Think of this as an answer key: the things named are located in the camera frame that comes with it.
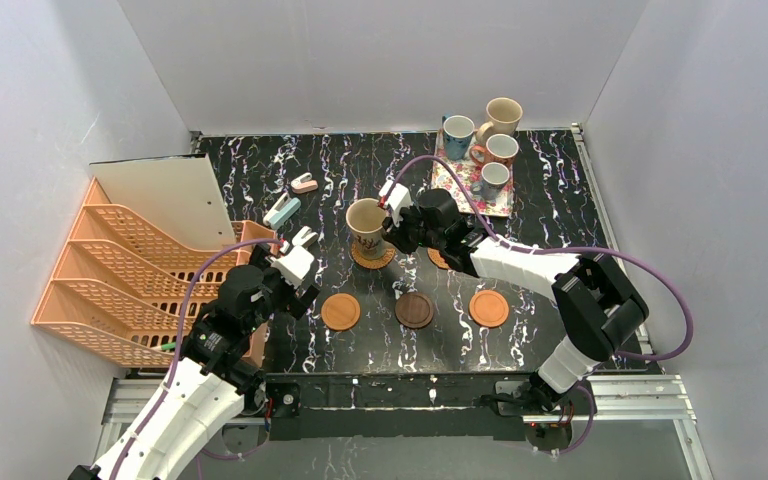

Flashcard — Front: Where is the dark walnut wooden coaster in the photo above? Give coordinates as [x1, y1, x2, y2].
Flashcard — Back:
[395, 292, 435, 329]

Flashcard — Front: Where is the pink floral mug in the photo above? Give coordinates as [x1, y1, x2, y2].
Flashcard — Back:
[468, 134, 520, 168]

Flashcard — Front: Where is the floral tray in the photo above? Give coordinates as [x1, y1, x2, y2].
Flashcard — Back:
[428, 129, 516, 219]

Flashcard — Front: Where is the blue mug white inside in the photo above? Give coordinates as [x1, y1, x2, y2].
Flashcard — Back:
[442, 115, 475, 161]

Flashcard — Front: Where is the woven rattan coaster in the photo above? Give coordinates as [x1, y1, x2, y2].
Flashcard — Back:
[427, 248, 450, 270]
[351, 243, 396, 270]

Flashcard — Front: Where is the pink mini stapler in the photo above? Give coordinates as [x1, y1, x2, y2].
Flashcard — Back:
[290, 172, 319, 194]

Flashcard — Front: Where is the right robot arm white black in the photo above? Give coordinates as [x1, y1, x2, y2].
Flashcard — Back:
[379, 181, 649, 410]

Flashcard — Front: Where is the tall beige mug rear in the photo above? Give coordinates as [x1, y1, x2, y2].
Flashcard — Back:
[475, 97, 523, 145]

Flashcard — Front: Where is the orange desk organizer tray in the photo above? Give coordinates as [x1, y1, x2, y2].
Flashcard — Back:
[231, 220, 279, 369]

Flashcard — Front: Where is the light wooden coaster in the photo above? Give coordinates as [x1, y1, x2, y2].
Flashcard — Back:
[469, 290, 510, 328]
[321, 293, 361, 331]

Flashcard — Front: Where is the orange mesh file rack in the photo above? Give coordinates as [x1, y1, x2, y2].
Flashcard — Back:
[31, 181, 248, 368]

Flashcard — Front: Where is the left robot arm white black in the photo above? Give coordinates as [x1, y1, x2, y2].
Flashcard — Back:
[70, 239, 320, 479]

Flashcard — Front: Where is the small grey heart mug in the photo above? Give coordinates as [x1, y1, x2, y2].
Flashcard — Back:
[470, 162, 511, 202]

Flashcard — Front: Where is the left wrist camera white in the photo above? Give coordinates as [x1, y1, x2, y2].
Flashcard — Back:
[270, 246, 315, 288]

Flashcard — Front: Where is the white folder board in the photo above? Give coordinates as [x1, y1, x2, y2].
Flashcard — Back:
[89, 154, 237, 250]

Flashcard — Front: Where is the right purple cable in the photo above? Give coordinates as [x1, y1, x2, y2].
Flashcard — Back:
[383, 154, 695, 458]

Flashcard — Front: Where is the blue white stapler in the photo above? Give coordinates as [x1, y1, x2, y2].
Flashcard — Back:
[263, 193, 301, 230]

